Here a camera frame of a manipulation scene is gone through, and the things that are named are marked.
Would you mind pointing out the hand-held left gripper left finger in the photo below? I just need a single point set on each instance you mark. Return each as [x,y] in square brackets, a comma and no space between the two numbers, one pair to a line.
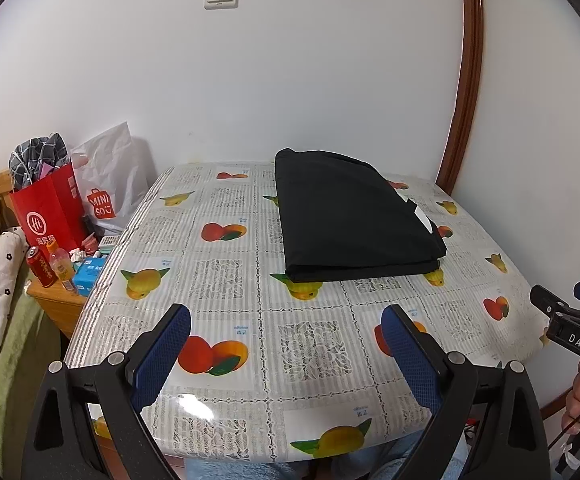
[162,355]

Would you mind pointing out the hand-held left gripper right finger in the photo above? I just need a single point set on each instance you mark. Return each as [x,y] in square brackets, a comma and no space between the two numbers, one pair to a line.
[412,360]

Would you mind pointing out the black and white striped garment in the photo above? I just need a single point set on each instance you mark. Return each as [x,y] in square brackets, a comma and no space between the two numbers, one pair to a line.
[350,220]

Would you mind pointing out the blue cardboard box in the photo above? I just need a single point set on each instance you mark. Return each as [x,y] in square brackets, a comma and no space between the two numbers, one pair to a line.
[88,275]

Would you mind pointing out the wooden nightstand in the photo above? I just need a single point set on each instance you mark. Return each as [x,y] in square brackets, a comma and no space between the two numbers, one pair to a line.
[57,310]

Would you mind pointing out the fruit-print tablecloth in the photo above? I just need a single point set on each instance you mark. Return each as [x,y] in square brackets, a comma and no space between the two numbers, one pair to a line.
[270,310]

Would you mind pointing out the grey remote control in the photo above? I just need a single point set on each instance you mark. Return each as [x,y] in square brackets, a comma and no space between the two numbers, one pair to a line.
[109,242]

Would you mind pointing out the crumpled white tissue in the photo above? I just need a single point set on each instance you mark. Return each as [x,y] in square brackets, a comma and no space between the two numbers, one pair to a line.
[77,254]

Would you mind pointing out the orange drink bottle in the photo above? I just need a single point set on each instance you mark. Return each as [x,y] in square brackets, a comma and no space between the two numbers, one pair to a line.
[63,267]

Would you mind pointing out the pink plastic wrapper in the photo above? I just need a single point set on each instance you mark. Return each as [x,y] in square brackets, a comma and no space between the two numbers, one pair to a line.
[90,243]

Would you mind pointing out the green blanket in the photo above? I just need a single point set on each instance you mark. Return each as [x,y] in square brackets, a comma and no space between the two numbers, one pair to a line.
[17,370]

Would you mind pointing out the red drink can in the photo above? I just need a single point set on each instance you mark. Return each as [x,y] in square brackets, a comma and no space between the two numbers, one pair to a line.
[40,267]

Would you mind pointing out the red paper bag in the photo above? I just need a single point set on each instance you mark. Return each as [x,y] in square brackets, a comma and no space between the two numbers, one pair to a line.
[49,210]

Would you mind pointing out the white plastic shopping bag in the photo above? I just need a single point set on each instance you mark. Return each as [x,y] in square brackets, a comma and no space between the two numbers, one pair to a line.
[114,170]

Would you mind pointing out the grey plaid cloth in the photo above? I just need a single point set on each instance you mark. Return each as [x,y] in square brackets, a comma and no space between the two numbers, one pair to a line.
[39,155]

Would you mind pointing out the brown wooden door frame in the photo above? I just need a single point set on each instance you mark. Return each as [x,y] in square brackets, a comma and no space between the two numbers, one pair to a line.
[470,60]

